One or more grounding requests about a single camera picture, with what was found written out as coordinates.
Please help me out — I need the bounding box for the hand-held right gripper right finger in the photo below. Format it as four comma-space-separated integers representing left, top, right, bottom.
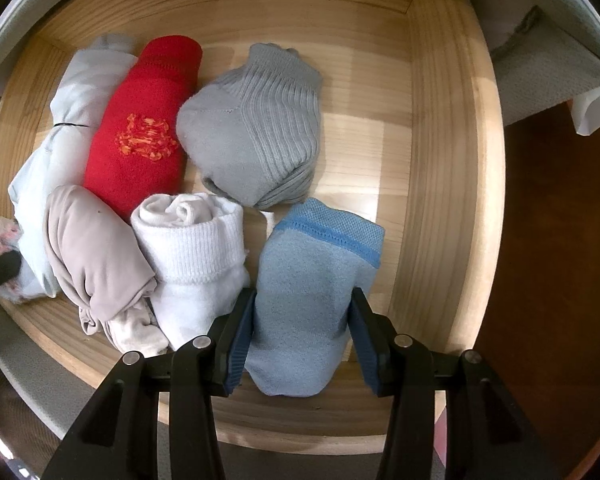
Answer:
350, 287, 563, 480

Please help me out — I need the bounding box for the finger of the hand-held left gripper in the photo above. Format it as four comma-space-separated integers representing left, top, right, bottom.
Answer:
0, 249, 23, 306

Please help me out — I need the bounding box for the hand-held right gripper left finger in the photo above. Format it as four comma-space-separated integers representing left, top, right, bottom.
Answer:
40, 287, 258, 480

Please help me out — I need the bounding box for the floral underwear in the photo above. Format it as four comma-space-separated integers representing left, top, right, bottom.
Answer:
0, 216, 36, 306

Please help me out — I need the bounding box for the beige underwear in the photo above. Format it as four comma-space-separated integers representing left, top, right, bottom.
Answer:
43, 185, 171, 353

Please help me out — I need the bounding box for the light blue sock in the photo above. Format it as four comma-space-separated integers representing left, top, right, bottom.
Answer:
245, 197, 386, 398

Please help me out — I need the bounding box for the white sock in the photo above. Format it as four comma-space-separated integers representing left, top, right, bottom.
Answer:
130, 192, 253, 353

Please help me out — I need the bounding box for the pale blue long sock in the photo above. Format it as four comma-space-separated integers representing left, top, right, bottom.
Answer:
7, 34, 136, 298

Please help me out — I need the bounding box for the red sock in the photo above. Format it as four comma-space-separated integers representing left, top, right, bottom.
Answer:
84, 35, 203, 221

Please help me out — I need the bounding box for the grey sock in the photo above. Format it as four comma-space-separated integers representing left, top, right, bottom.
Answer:
176, 43, 323, 211

